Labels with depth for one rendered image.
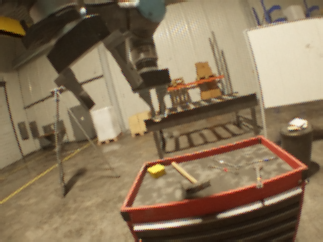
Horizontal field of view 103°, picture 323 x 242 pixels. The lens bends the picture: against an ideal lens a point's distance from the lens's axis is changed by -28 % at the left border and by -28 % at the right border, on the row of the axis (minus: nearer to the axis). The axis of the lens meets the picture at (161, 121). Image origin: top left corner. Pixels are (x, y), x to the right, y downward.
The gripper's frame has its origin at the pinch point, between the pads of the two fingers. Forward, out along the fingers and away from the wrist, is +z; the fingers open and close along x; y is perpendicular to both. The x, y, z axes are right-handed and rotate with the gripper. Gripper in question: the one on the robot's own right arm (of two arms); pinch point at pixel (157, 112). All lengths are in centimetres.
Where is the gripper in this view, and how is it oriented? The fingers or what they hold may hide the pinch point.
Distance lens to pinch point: 58.5
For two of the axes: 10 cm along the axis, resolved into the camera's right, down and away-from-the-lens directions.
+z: 2.3, 9.7, 0.1
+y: 0.5, 0.0, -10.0
